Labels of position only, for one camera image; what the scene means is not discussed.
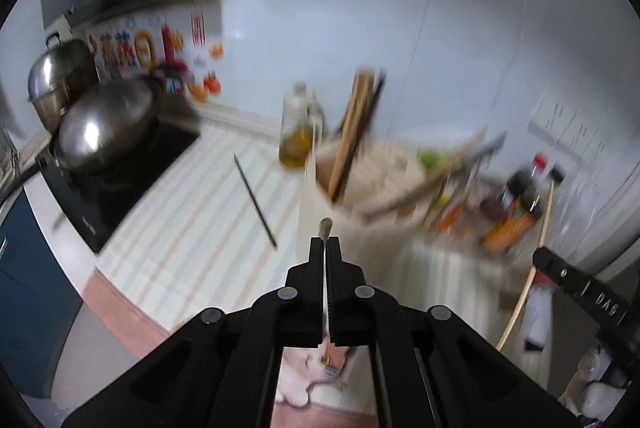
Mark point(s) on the dark wooden chopstick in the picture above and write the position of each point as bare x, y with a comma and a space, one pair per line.
255, 203
367, 118

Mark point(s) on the steel wok with lid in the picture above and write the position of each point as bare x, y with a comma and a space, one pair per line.
100, 123

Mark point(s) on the steel pot with lid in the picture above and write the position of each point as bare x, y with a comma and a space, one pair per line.
55, 78

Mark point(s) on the orange label bottle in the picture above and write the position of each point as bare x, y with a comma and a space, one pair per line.
510, 228

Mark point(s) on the black induction cooktop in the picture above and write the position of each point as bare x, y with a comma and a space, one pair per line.
115, 198

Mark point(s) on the group of sauce bottles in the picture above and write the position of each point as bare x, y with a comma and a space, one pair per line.
450, 208

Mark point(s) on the striped table cover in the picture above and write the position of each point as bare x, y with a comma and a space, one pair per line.
200, 233

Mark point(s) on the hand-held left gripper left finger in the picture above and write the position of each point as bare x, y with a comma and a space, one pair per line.
317, 303

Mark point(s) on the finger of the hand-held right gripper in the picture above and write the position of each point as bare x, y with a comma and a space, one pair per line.
557, 270

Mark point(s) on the cooking oil bottle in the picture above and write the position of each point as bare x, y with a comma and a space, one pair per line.
295, 133

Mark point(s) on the white wall socket panel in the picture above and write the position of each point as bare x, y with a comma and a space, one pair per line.
565, 120

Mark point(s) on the cream chopstick holder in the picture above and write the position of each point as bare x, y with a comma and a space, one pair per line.
380, 238

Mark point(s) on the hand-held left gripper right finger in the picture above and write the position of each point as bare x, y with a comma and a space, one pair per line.
334, 308

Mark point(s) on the person's right hand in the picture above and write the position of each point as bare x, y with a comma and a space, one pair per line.
592, 398

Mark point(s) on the blue cabinet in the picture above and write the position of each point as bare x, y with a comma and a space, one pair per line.
30, 298

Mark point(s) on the light bamboo chopstick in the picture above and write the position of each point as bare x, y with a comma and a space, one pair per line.
350, 128
546, 218

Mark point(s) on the white and black bottle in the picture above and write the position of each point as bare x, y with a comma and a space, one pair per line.
537, 323

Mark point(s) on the colourful wall sticker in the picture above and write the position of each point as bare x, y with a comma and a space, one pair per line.
130, 48

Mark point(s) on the dark sauce bottle red cap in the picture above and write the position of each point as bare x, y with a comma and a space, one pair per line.
520, 185

